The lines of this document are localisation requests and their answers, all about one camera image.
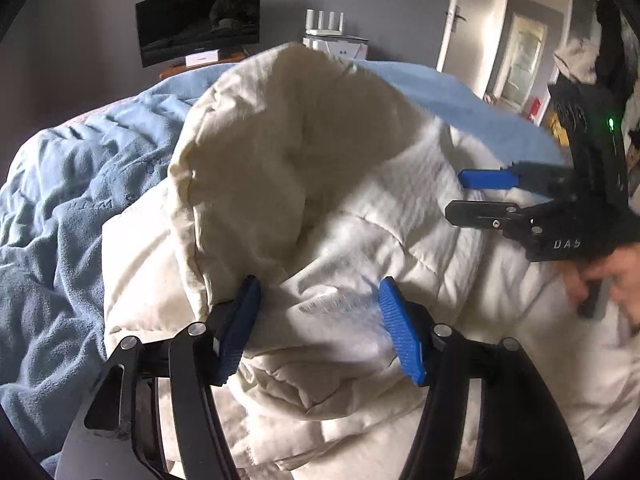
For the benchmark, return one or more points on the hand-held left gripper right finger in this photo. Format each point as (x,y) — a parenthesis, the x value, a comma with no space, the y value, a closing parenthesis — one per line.
(402,332)

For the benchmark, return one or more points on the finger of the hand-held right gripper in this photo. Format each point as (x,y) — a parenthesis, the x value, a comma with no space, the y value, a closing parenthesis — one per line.
(485,178)
(475,212)

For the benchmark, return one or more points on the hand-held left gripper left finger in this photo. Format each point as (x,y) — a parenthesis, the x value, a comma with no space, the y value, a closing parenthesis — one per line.
(235,332)

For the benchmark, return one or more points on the cream white duvet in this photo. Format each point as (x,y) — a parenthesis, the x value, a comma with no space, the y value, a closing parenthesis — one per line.
(310,160)

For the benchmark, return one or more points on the person's right hand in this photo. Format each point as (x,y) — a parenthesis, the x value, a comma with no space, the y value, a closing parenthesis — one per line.
(625,280)

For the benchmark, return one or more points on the red object in hallway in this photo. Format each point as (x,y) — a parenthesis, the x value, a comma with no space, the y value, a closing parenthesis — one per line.
(535,110)

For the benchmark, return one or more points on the beige hanging garment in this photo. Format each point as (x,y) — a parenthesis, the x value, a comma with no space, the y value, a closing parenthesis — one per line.
(577,60)

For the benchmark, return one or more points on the white room door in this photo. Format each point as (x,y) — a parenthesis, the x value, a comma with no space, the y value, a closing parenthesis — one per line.
(480,20)

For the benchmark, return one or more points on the white wifi router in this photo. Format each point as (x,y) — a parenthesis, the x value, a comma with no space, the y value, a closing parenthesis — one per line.
(340,47)

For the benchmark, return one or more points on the blue fleece blanket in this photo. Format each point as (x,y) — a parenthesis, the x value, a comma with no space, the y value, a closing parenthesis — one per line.
(75,210)

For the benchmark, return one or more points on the white router with antennas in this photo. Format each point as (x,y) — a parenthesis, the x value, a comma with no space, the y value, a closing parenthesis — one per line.
(325,25)

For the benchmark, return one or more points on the wooden desk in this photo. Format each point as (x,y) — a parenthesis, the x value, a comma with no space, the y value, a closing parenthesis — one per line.
(172,71)

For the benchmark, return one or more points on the small white box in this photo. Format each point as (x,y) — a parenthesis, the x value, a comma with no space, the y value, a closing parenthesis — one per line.
(202,59)

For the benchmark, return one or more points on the black flat screen monitor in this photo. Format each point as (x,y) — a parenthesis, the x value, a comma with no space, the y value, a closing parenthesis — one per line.
(200,20)

